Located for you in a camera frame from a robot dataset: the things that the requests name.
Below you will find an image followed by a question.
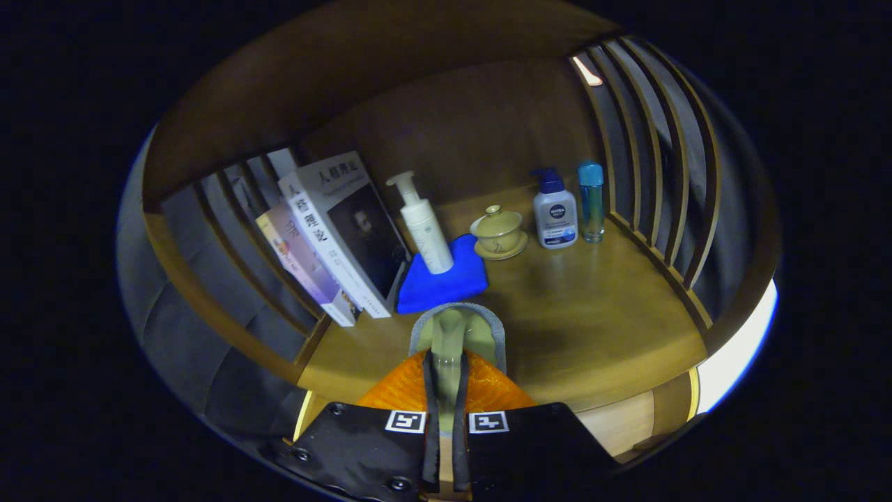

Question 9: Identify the thick white and black book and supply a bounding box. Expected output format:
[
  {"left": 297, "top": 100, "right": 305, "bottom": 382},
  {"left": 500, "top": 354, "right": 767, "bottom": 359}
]
[{"left": 286, "top": 151, "right": 412, "bottom": 319}]

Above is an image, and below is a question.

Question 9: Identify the white bottle with blue cap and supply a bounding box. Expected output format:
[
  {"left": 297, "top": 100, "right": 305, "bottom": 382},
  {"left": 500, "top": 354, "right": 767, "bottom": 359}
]
[{"left": 531, "top": 168, "right": 579, "bottom": 250}]

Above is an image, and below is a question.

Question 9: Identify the blue folded cloth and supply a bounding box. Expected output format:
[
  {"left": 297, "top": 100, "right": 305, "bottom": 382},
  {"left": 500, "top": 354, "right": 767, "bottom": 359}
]
[{"left": 397, "top": 234, "right": 489, "bottom": 315}]

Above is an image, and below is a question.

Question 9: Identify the white board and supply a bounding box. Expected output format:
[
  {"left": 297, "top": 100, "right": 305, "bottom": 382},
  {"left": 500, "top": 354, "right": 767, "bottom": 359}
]
[{"left": 697, "top": 279, "right": 779, "bottom": 413}]

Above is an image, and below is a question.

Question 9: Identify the teal slim bottle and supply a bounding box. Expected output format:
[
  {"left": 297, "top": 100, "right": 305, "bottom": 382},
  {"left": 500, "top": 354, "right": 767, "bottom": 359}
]
[{"left": 577, "top": 162, "right": 606, "bottom": 244}]

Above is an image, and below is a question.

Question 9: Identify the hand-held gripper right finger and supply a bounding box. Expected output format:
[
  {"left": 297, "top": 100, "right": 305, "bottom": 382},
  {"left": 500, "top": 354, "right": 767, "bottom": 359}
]
[{"left": 453, "top": 349, "right": 621, "bottom": 502}]

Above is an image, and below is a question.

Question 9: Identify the brown wooden cabinet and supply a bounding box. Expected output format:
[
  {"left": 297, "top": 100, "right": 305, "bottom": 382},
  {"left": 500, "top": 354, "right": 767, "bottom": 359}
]
[{"left": 143, "top": 0, "right": 781, "bottom": 464}]

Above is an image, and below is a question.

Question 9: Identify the white pump bottle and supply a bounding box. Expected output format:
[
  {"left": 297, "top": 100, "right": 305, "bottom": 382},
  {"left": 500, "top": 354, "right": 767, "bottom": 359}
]
[{"left": 386, "top": 171, "right": 455, "bottom": 275}]

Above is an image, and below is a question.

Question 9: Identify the purple book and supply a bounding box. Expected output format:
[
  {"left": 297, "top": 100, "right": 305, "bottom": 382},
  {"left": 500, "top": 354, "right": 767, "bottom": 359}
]
[{"left": 255, "top": 202, "right": 363, "bottom": 328}]

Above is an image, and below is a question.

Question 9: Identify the thin white book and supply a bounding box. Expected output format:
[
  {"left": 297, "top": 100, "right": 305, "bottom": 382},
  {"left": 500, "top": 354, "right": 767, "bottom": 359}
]
[{"left": 277, "top": 173, "right": 367, "bottom": 321}]

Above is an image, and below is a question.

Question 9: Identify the wooden countertop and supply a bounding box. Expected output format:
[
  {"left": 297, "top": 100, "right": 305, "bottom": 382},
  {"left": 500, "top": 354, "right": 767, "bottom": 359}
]
[{"left": 296, "top": 185, "right": 708, "bottom": 412}]

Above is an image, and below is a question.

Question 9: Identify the green handled scrub sponge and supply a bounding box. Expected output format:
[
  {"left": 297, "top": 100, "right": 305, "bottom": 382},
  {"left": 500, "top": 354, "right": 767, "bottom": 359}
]
[{"left": 408, "top": 302, "right": 507, "bottom": 419}]

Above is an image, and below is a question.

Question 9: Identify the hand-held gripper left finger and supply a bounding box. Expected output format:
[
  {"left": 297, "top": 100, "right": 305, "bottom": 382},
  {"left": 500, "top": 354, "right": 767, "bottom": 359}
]
[{"left": 275, "top": 349, "right": 441, "bottom": 502}]

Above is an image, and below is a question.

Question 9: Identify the yellow-green lidded teacup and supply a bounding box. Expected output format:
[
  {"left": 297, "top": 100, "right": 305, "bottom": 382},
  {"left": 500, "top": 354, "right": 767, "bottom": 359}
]
[{"left": 470, "top": 204, "right": 528, "bottom": 261}]

